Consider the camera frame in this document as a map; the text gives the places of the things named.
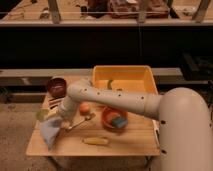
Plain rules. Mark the white handled spatula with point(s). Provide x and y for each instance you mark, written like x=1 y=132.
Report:
x=156 y=131

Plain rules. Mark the metal spoon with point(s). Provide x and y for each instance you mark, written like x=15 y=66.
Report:
x=87 y=118

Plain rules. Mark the blue sponge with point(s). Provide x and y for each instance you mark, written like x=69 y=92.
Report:
x=119 y=122

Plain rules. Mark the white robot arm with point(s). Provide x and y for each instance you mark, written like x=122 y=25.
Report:
x=186 y=130

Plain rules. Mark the yellow plastic bin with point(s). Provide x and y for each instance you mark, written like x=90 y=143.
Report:
x=137 y=78

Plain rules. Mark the light blue towel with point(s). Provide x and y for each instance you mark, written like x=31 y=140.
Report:
x=49 y=130

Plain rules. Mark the orange fruit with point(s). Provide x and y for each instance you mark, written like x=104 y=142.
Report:
x=84 y=109

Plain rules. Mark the orange bowl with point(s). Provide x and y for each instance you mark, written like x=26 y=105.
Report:
x=108 y=114

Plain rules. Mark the green cup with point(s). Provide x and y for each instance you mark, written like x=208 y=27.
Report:
x=42 y=114

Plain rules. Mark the dark red bowl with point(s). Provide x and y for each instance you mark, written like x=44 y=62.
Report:
x=56 y=87

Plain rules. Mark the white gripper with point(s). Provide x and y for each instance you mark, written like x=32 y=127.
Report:
x=67 y=108

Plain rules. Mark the green chili pepper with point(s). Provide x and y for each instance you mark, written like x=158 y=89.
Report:
x=109 y=84

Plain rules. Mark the wooden table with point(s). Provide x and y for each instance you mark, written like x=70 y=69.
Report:
x=136 y=139

